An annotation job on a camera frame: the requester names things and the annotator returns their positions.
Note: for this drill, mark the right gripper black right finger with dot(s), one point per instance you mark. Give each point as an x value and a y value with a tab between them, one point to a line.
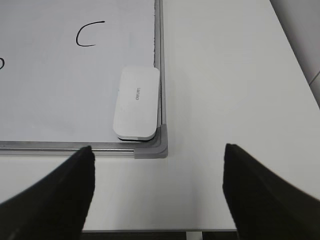
263	205

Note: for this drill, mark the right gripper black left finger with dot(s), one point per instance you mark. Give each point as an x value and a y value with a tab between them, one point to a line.
55	207

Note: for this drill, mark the white whiteboard eraser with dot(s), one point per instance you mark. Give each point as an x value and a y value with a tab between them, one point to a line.
136	109

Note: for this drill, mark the white magnetic whiteboard grey frame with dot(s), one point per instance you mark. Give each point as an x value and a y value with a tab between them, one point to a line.
60	69

